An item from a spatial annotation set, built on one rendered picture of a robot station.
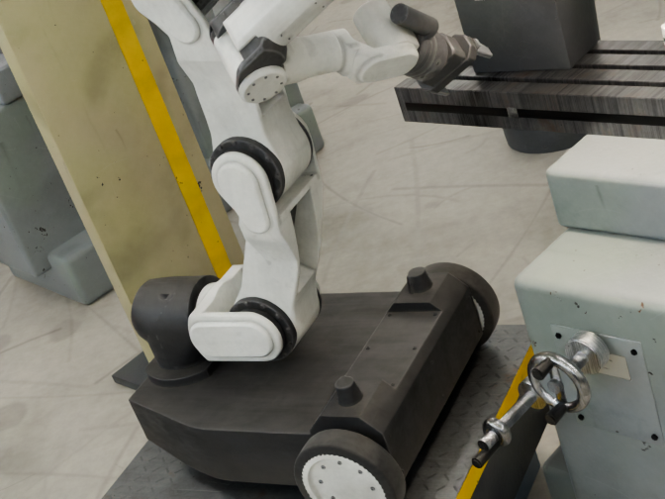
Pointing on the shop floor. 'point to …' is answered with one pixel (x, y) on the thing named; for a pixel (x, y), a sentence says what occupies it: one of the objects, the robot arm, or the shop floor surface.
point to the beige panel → (119, 145)
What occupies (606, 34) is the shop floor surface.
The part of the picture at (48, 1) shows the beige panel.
